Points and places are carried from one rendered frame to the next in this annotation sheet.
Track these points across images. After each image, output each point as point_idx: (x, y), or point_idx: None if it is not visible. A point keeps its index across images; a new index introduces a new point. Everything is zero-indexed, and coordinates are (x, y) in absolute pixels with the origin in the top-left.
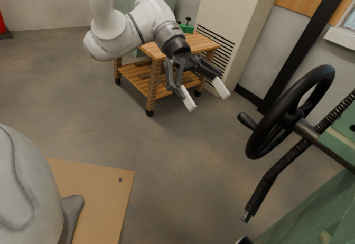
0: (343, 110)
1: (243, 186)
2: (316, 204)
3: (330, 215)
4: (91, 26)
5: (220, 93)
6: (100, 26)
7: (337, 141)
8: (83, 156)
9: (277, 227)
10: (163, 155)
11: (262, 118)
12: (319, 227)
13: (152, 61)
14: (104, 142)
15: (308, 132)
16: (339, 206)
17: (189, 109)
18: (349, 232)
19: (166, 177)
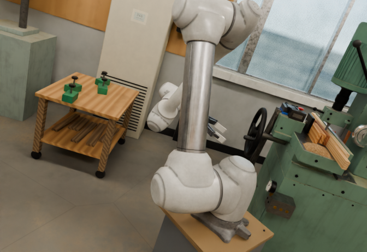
0: (274, 123)
1: None
2: (274, 165)
3: (289, 157)
4: (160, 112)
5: (220, 130)
6: (172, 111)
7: (279, 134)
8: (83, 237)
9: (256, 193)
10: (142, 203)
11: (257, 134)
12: (288, 162)
13: (109, 121)
14: (87, 216)
15: (265, 135)
16: (289, 153)
17: (222, 142)
18: (300, 151)
19: (159, 217)
